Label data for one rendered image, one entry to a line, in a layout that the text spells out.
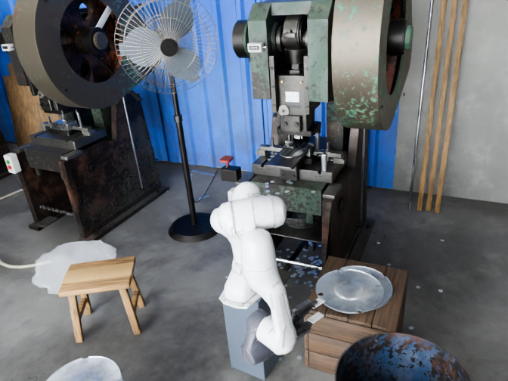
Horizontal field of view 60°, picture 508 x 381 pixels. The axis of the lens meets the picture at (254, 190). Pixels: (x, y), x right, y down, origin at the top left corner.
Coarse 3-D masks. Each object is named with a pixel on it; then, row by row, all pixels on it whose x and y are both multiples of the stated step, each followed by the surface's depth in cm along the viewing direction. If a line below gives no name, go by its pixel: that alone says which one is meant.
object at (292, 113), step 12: (288, 72) 221; (300, 72) 215; (288, 84) 215; (300, 84) 213; (288, 96) 218; (300, 96) 216; (288, 108) 220; (300, 108) 218; (288, 120) 221; (300, 120) 218; (312, 120) 228
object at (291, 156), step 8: (280, 152) 228; (288, 152) 227; (296, 152) 226; (304, 152) 227; (272, 160) 220; (280, 160) 219; (288, 160) 219; (296, 160) 218; (280, 168) 213; (288, 168) 211; (296, 168) 224; (280, 176) 230; (288, 176) 228; (296, 176) 226
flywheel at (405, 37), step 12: (396, 0) 210; (396, 12) 215; (396, 24) 187; (408, 24) 193; (396, 36) 186; (408, 36) 187; (396, 48) 189; (408, 48) 191; (396, 60) 222; (396, 72) 227
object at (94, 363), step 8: (80, 360) 170; (88, 360) 169; (96, 360) 169; (104, 360) 169; (64, 368) 167; (72, 368) 166; (80, 368) 166; (88, 368) 166; (96, 368) 165; (104, 368) 165; (112, 368) 165; (56, 376) 163; (64, 376) 163; (72, 376) 163; (80, 376) 162; (88, 376) 161; (96, 376) 162; (104, 376) 162; (112, 376) 161; (120, 376) 161
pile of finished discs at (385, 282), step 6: (360, 270) 203; (366, 270) 203; (372, 270) 203; (378, 276) 198; (384, 282) 194; (390, 282) 193; (384, 288) 191; (390, 288) 191; (384, 294) 187; (390, 294) 187; (384, 300) 184; (378, 306) 181
